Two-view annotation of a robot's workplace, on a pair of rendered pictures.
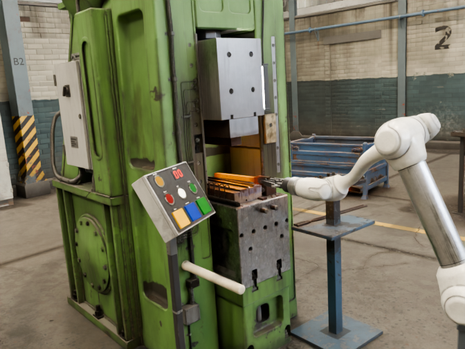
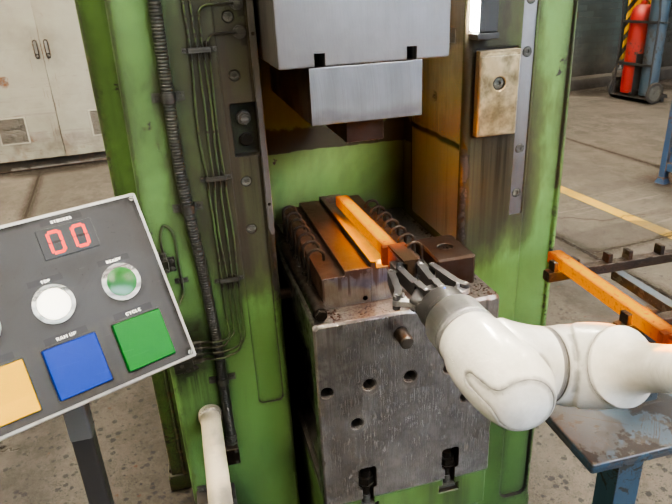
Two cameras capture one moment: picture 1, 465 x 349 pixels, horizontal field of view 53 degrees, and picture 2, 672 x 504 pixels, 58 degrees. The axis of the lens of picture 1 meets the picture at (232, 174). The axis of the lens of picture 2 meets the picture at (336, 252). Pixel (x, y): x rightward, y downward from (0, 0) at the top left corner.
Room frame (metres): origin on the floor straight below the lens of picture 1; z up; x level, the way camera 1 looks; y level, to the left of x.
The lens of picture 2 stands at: (1.48, -0.48, 1.49)
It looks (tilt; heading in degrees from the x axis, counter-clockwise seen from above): 24 degrees down; 26
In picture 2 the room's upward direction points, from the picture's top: 3 degrees counter-clockwise
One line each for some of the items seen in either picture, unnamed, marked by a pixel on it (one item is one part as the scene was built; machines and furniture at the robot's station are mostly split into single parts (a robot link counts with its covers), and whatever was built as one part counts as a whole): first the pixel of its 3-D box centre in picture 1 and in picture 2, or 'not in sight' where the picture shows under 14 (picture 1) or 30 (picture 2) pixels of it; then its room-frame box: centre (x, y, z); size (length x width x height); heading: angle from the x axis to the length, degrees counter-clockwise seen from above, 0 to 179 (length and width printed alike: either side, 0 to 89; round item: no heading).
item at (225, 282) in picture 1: (212, 277); (218, 488); (2.16, 0.13, 0.62); 0.44 x 0.05 x 0.05; 40
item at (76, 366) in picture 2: (192, 212); (77, 366); (1.97, 0.19, 1.01); 0.07 x 0.05 x 0.07; 155
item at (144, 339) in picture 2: (203, 206); (143, 339); (2.06, 0.14, 1.01); 0.07 x 0.05 x 0.07; 155
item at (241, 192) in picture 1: (223, 188); (343, 242); (2.61, 0.06, 0.96); 0.42 x 0.20 x 0.09; 40
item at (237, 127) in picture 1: (219, 125); (335, 77); (2.61, 0.06, 1.32); 0.42 x 0.20 x 0.10; 40
